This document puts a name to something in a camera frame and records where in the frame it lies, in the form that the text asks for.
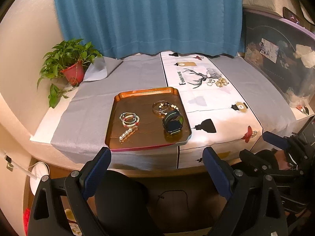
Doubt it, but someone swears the wooden bead bracelet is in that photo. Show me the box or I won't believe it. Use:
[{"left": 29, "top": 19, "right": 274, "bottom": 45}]
[{"left": 215, "top": 77, "right": 230, "bottom": 88}]

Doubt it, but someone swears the teal beaded bracelet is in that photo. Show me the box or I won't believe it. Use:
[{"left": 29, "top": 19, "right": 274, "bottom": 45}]
[{"left": 119, "top": 111, "right": 137, "bottom": 122}]

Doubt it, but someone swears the pink green beaded bracelet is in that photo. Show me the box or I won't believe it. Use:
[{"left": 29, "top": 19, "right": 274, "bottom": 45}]
[{"left": 122, "top": 115, "right": 141, "bottom": 128}]

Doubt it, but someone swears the black green smart watch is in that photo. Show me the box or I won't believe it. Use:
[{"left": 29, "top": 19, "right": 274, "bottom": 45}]
[{"left": 162, "top": 109, "right": 184, "bottom": 135}]

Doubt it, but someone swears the black bangle bracelet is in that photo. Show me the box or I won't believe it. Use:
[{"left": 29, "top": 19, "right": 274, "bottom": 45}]
[{"left": 152, "top": 100, "right": 173, "bottom": 116}]

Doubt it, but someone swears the white brown bead bracelet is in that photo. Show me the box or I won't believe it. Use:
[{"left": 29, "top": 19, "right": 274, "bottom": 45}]
[{"left": 158, "top": 102, "right": 181, "bottom": 112}]

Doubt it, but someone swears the right human hand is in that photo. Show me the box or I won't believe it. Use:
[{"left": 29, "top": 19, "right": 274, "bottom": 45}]
[{"left": 274, "top": 150, "right": 290, "bottom": 171}]

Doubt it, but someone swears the grey table cloth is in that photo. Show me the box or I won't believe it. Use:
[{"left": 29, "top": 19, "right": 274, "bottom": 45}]
[{"left": 31, "top": 54, "right": 297, "bottom": 170}]

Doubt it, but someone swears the white printed table runner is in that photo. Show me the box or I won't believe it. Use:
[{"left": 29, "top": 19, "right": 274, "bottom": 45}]
[{"left": 160, "top": 51, "right": 263, "bottom": 168}]

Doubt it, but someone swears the orange metal tray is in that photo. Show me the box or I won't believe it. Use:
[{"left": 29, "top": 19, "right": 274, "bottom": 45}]
[{"left": 105, "top": 87, "right": 192, "bottom": 152}]

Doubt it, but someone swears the potted green plant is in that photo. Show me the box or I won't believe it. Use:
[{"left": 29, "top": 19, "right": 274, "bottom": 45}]
[{"left": 37, "top": 38, "right": 103, "bottom": 108}]

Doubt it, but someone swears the blue curtain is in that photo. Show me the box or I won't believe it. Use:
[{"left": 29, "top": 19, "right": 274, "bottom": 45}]
[{"left": 54, "top": 0, "right": 242, "bottom": 59}]

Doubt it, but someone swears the white cable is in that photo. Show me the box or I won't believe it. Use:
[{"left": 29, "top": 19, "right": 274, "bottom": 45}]
[{"left": 0, "top": 149, "right": 37, "bottom": 180}]

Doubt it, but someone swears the black thin cable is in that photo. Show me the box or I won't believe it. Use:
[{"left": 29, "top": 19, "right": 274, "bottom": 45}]
[{"left": 157, "top": 189, "right": 190, "bottom": 217}]

